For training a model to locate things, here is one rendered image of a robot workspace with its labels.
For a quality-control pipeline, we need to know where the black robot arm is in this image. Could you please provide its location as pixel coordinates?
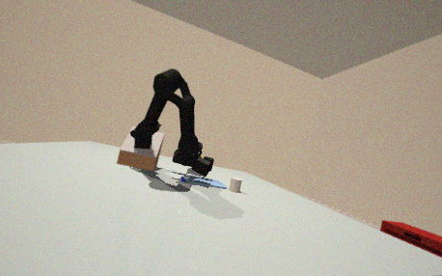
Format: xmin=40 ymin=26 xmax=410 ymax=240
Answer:
xmin=130 ymin=69 xmax=212 ymax=177

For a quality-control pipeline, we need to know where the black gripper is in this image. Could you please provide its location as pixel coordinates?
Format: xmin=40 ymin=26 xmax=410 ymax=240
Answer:
xmin=173 ymin=156 xmax=214 ymax=165

